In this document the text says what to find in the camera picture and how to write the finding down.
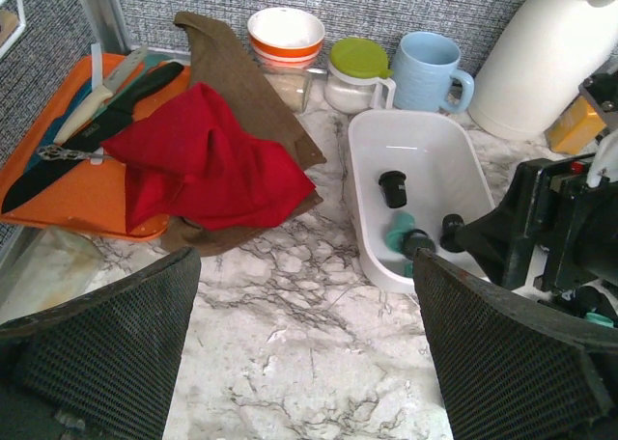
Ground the light blue mug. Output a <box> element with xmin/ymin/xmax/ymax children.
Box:
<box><xmin>391</xmin><ymin>32</ymin><xmax>475</xmax><ymax>114</ymax></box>

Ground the brown cloth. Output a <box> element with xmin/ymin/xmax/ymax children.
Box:
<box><xmin>160</xmin><ymin>12</ymin><xmax>326</xmax><ymax>257</ymax></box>

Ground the white thermos jug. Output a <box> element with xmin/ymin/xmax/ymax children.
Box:
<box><xmin>467</xmin><ymin>0</ymin><xmax>617</xmax><ymax>141</ymax></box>

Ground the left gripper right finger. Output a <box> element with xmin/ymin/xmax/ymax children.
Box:
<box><xmin>413</xmin><ymin>249</ymin><xmax>617</xmax><ymax>439</ymax></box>

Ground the red cloth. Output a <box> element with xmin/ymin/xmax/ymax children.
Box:
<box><xmin>102</xmin><ymin>83</ymin><xmax>315</xmax><ymax>231</ymax></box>

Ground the orange striped white bowl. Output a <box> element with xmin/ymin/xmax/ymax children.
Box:
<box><xmin>247</xmin><ymin>7</ymin><xmax>325</xmax><ymax>69</ymax></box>

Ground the green lid sugar jar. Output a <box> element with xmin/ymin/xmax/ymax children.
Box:
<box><xmin>324</xmin><ymin>37</ymin><xmax>397</xmax><ymax>115</ymax></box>

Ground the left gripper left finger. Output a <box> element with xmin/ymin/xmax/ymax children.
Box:
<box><xmin>1</xmin><ymin>248</ymin><xmax>201</xmax><ymax>439</ymax></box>

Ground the teal capsule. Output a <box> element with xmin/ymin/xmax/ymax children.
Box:
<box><xmin>384</xmin><ymin>211</ymin><xmax>416</xmax><ymax>253</ymax></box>
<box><xmin>403</xmin><ymin>261</ymin><xmax>413</xmax><ymax>278</ymax></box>
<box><xmin>584</xmin><ymin>313</ymin><xmax>614</xmax><ymax>328</ymax></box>

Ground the white handle knife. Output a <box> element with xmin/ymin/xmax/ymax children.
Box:
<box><xmin>53</xmin><ymin>44</ymin><xmax>148</xmax><ymax>145</ymax></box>

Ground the black capsule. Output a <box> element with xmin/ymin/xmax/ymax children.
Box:
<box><xmin>379</xmin><ymin>170</ymin><xmax>407</xmax><ymax>208</ymax></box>
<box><xmin>401</xmin><ymin>229</ymin><xmax>436</xmax><ymax>261</ymax></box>
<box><xmin>439</xmin><ymin>213</ymin><xmax>464</xmax><ymax>254</ymax></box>

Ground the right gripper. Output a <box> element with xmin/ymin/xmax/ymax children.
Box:
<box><xmin>456</xmin><ymin>153</ymin><xmax>617</xmax><ymax>292</ymax></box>

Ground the black kitchen knife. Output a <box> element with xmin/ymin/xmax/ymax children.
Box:
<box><xmin>1</xmin><ymin>62</ymin><xmax>184</xmax><ymax>214</ymax></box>

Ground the white storage basket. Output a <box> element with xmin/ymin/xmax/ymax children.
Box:
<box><xmin>348</xmin><ymin>110</ymin><xmax>494</xmax><ymax>293</ymax></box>

